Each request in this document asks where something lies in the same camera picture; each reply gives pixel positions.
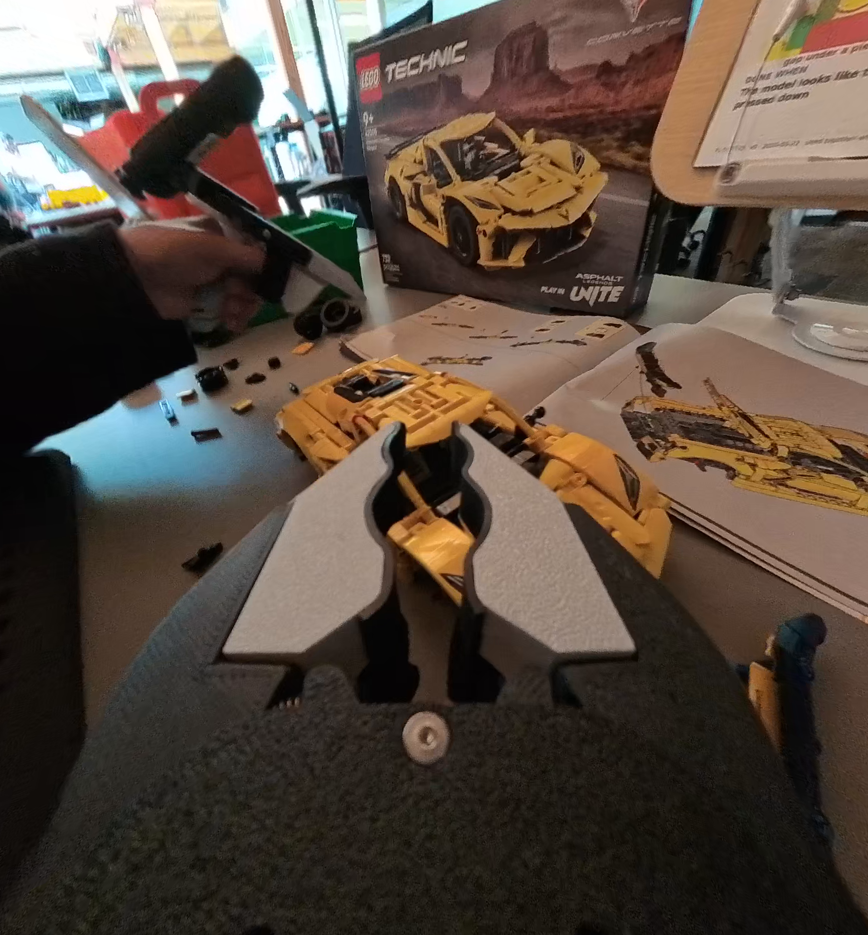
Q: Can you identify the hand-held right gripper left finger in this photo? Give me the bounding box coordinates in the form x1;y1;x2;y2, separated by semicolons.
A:
222;422;416;704

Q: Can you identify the person's left hand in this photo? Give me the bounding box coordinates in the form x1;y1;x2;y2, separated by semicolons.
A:
120;218;268;333

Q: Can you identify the grey desk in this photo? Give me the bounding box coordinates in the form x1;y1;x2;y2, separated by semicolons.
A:
32;226;868;935

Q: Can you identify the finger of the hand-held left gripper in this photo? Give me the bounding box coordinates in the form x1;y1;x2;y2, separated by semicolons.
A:
184;171;367;317
19;93;151;222

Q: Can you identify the pile of black yellow bricks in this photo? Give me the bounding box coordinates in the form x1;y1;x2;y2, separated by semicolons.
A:
156;339;318;444

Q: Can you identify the red plastic bin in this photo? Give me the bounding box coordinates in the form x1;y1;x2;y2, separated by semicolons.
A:
76;79;283;219

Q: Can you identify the toy car set box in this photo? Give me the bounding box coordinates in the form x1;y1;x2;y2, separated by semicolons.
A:
348;0;694;320

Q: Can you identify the green plastic bin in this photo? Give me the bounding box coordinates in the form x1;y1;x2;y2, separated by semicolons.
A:
247;208;365;327

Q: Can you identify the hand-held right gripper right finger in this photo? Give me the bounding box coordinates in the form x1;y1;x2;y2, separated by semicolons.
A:
447;421;638;704

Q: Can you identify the person's left forearm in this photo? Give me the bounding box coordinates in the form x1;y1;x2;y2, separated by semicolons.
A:
0;219;200;457

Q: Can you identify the yellow toy brick car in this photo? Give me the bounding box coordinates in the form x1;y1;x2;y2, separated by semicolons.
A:
273;354;675;607

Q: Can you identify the building instruction booklet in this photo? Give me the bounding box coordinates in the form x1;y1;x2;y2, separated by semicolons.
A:
339;294;868;636

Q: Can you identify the printed instruction card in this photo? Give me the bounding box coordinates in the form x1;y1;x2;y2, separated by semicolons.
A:
693;0;868;170

